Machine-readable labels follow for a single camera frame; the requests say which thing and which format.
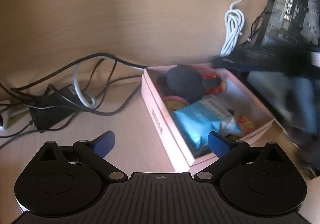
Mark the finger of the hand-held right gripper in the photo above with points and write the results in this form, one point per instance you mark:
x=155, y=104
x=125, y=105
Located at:
x=230, y=63

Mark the black power adapter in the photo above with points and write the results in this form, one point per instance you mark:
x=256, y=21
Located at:
x=52, y=109

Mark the blue white wet wipes packet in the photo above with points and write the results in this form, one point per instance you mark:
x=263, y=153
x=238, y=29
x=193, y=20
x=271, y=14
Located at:
x=195, y=124

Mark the wooden desktop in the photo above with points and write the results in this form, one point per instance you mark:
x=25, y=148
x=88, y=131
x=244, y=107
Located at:
x=130, y=139

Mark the pink cardboard box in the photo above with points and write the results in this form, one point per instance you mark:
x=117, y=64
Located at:
x=160, y=139

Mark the white power strip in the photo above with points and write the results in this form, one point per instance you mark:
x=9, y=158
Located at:
x=6, y=120

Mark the yellow pink figure toy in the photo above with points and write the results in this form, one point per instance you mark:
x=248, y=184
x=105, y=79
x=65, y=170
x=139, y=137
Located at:
x=246, y=125

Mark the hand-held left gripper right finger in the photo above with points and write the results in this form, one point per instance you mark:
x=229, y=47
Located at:
x=218, y=144

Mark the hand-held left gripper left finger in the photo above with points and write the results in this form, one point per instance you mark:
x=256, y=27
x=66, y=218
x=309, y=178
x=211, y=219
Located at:
x=105, y=142

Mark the glass-sided computer case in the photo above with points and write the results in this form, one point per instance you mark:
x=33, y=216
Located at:
x=295, y=1

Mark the black plush toy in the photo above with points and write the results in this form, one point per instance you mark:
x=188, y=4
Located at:
x=183, y=81

